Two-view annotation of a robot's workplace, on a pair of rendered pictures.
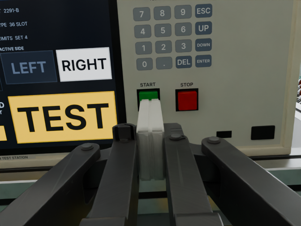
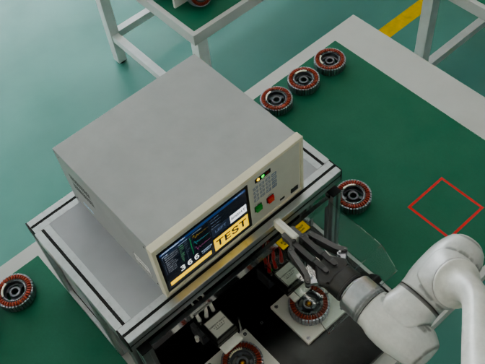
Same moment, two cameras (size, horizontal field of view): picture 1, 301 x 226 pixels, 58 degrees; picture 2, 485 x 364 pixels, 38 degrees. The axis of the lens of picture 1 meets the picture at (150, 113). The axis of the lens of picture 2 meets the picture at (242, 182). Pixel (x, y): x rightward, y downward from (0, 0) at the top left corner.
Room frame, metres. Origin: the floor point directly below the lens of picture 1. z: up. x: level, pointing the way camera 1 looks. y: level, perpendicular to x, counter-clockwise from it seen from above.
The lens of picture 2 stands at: (-0.46, 0.55, 2.55)
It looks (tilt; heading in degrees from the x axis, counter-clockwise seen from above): 54 degrees down; 324
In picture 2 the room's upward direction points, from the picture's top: 8 degrees counter-clockwise
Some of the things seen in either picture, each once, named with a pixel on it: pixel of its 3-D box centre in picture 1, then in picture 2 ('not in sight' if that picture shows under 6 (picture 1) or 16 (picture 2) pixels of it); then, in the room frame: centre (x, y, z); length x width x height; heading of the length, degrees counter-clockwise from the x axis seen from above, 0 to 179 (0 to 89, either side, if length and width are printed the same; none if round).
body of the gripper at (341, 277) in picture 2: not in sight; (335, 275); (0.01, 0.00, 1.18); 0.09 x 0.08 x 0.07; 179
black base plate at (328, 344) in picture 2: not in sight; (273, 335); (0.15, 0.09, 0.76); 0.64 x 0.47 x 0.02; 89
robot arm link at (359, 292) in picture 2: not in sight; (361, 297); (-0.06, 0.00, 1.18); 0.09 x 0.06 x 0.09; 89
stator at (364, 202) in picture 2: not in sight; (353, 196); (0.30, -0.40, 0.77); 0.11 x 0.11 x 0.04
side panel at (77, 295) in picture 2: not in sight; (82, 293); (0.54, 0.41, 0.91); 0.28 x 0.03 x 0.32; 179
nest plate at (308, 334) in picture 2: not in sight; (308, 308); (0.13, -0.03, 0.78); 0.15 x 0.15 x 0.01; 89
